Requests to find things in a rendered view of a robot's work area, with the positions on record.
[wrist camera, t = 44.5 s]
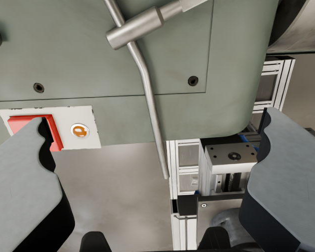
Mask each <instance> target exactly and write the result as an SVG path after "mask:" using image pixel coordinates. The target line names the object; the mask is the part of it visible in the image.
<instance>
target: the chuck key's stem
mask: <svg viewBox="0 0 315 252"><path fill-rule="evenodd" d="M205 1H207V0H173V1H171V2H169V3H168V4H166V5H164V6H162V7H160V8H158V7H156V6H153V7H151V8H149V9H147V10H145V11H144V12H142V13H140V14H138V15H136V16H134V17H132V18H130V19H129V20H127V21H126V22H125V23H124V24H123V25H122V26H120V27H117V26H116V27H114V28H112V29H110V30H108V31H106V33H105V37H106V39H107V42H108V44H109V45H110V47H111V48H112V49H113V50H115V51H116V50H118V49H120V48H122V47H124V46H126V45H127V44H128V43H130V42H133V41H136V40H138V39H140V38H142V37H144V36H146V35H148V34H150V33H152V32H154V31H156V30H158V29H160V28H162V27H163V25H164V22H165V21H167V20H169V19H171V18H173V17H174V16H176V15H178V14H180V13H182V12H186V11H188V10H190V9H192V8H194V7H195V6H197V5H199V4H201V3H203V2H205Z"/></svg>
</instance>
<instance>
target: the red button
mask: <svg viewBox="0 0 315 252"><path fill-rule="evenodd" d="M37 117H41V118H42V117H45V118H46V119H47V122H48V125H49V128H50V131H51V134H52V137H53V140H54V142H52V143H51V147H50V151H51V152H59V151H61V149H62V148H63V143H62V141H61V138H60V135H59V132H58V130H57V127H56V124H55V121H54V118H53V116H52V114H42V115H19V116H12V117H10V118H9V119H8V120H7V122H8V124H9V126H10V128H11V130H12V132H13V134H15V133H16V132H17V131H19V130H20V129H21V128H22V127H24V126H25V125H26V124H27V123H28V122H29V121H31V120H32V119H34V118H37Z"/></svg>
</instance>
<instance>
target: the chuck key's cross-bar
mask: <svg viewBox="0 0 315 252"><path fill-rule="evenodd" d="M103 2H104V4H105V6H106V7H107V9H108V11H109V13H110V15H111V17H112V19H113V21H114V23H115V25H116V26H117V27H121V26H122V25H123V24H124V23H125V22H126V20H125V18H124V16H123V14H122V12H121V10H120V7H119V5H118V3H117V1H116V0H103ZM126 46H127V48H128V50H129V52H130V54H131V56H132V58H133V60H134V61H135V63H136V65H137V67H138V70H139V72H140V76H141V80H142V85H143V89H144V94H145V98H146V103H147V107H148V112H149V116H150V121H151V125H152V130H153V134H154V139H155V143H156V148H157V152H158V157H159V161H160V166H161V170H162V174H163V178H164V179H169V178H170V173H169V167H168V162H167V157H166V152H165V147H164V142H163V137H162V132H161V126H160V121H159V116H158V111H157V106H156V101H155V96H154V91H153V86H152V80H151V75H150V71H149V68H148V65H147V63H146V61H145V59H144V57H143V55H142V53H141V51H140V48H139V46H138V44H137V42H136V41H132V42H129V43H128V44H127V45H126Z"/></svg>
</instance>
